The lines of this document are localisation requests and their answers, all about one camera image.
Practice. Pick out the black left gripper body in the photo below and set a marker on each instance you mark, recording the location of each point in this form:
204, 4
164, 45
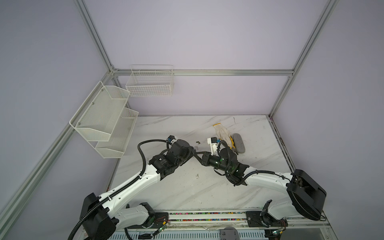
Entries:
192, 151

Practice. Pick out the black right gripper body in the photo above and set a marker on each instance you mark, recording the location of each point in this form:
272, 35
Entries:
205, 158

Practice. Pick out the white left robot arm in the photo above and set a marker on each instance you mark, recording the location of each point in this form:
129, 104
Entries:
99, 214

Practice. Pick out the grey fabric oval case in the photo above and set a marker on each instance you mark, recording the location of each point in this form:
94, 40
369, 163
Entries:
238, 143

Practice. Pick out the white knit work glove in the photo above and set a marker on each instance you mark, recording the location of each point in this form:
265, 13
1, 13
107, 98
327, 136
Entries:
222, 132

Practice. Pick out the white mesh lower shelf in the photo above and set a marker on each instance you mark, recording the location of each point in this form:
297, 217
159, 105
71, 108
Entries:
116, 147

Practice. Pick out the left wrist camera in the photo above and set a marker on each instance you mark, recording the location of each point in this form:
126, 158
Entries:
171, 139

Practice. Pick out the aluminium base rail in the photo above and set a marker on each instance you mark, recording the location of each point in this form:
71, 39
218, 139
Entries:
133, 224

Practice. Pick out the white wire basket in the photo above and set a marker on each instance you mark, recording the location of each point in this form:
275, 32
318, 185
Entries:
151, 81

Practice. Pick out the aluminium frame profile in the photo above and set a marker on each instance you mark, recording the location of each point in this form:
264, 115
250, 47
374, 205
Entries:
19, 201

